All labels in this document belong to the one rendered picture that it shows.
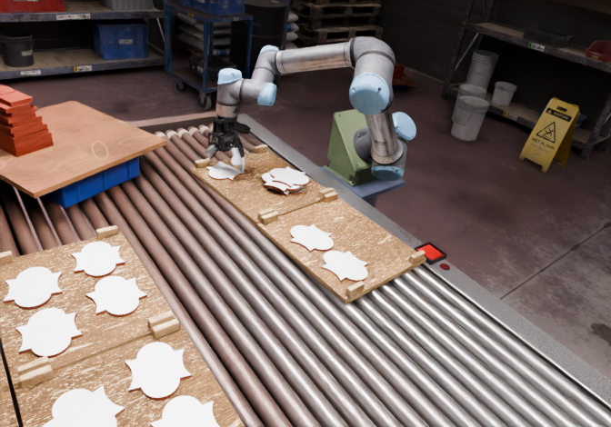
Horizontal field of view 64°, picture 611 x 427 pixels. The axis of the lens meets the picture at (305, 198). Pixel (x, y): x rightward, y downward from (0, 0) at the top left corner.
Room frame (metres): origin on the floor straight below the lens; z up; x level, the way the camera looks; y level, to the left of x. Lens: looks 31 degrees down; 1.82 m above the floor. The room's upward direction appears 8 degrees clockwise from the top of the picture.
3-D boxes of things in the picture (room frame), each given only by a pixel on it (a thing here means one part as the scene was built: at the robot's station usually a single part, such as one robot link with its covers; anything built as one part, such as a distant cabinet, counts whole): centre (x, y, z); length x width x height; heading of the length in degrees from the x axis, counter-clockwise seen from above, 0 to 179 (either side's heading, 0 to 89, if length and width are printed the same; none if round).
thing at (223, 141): (1.56, 0.31, 1.11); 0.09 x 0.08 x 0.12; 152
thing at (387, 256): (1.26, -0.13, 0.93); 0.41 x 0.35 x 0.02; 44
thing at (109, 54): (5.27, 2.23, 0.32); 0.50 x 0.41 x 0.37; 130
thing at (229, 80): (1.57, 0.30, 1.26); 0.09 x 0.08 x 0.11; 84
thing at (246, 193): (1.55, 0.16, 0.93); 0.41 x 0.35 x 0.02; 45
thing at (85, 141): (1.45, 0.85, 1.03); 0.50 x 0.50 x 0.02; 63
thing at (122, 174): (1.43, 0.79, 0.97); 0.31 x 0.31 x 0.10; 63
